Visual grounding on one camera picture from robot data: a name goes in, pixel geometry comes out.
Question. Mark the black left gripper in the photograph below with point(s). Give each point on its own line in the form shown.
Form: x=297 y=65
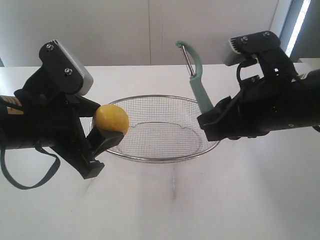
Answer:
x=51 y=118

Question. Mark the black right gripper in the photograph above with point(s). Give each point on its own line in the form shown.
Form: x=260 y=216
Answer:
x=269 y=99

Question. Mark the yellow lemon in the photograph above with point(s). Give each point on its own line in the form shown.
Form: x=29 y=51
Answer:
x=111 y=117

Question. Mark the teal vegetable peeler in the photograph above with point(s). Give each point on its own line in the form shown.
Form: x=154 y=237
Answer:
x=195 y=67

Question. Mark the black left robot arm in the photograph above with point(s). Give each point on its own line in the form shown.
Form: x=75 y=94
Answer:
x=8 y=106

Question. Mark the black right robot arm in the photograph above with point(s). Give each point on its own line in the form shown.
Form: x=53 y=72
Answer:
x=309 y=85

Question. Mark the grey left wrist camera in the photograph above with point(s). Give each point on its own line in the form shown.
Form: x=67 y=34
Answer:
x=65 y=69

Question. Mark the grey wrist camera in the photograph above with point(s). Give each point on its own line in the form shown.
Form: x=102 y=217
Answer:
x=238 y=48
x=65 y=69

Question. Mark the metal wire mesh basket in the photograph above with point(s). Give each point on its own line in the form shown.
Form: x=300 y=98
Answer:
x=162 y=129

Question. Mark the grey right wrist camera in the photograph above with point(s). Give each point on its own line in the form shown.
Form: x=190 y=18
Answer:
x=238 y=48

